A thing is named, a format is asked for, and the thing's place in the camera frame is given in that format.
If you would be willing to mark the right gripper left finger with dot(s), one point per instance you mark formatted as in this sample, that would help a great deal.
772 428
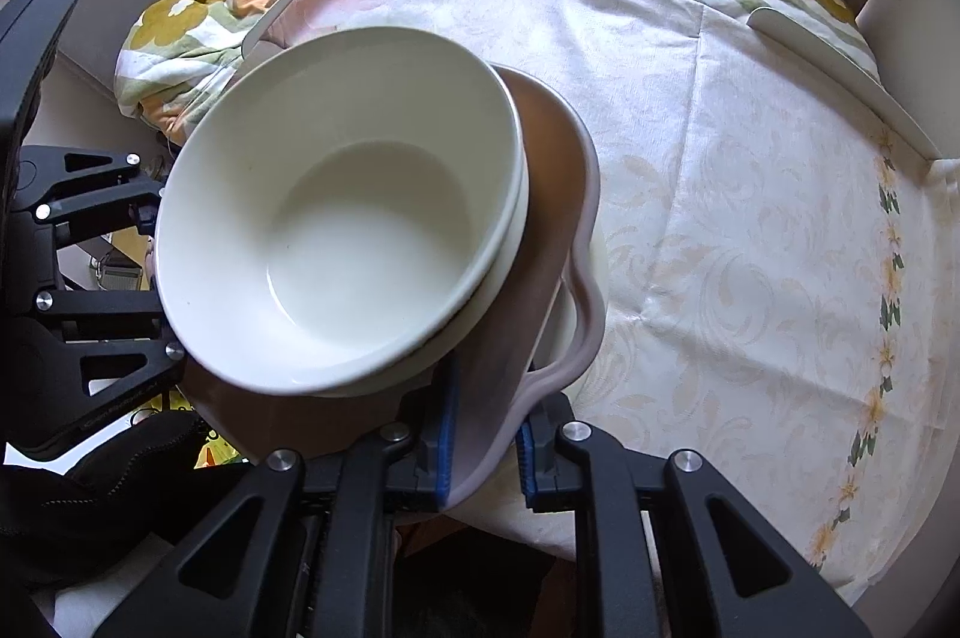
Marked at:
402 469

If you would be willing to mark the yellow snack bag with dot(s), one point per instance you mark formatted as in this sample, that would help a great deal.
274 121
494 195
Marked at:
212 448

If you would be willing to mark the cream floral tablecloth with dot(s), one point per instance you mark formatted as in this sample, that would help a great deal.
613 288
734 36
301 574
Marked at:
782 267

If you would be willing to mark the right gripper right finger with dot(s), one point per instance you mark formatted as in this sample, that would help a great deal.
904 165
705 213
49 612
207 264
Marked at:
567 465

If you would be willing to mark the white ribbed bowl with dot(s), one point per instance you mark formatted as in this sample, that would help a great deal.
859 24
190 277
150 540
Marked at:
460 325

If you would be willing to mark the brown tray with handle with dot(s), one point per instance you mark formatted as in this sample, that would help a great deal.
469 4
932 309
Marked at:
542 332

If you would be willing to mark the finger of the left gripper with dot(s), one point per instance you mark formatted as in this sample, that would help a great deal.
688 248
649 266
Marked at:
94 356
85 191

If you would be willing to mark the cream smooth bowl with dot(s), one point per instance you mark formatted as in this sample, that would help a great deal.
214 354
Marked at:
337 209

